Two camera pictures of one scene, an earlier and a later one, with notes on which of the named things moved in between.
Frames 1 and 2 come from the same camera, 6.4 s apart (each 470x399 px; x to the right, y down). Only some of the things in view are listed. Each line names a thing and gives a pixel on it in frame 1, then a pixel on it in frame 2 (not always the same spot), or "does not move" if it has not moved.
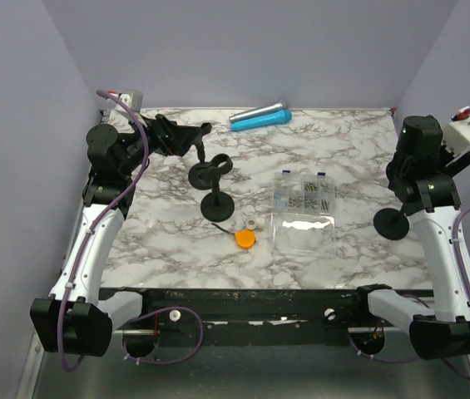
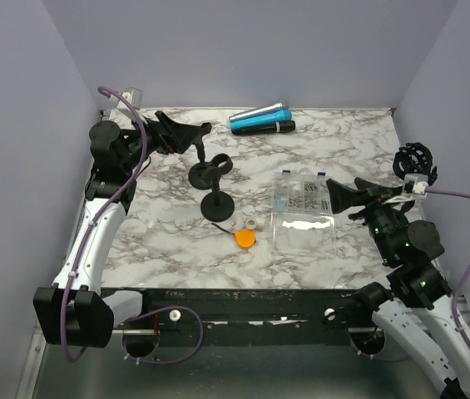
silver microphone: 279,105 does not move
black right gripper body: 445,157 to 377,212
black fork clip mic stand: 200,175 does not move
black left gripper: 175,140 does not move
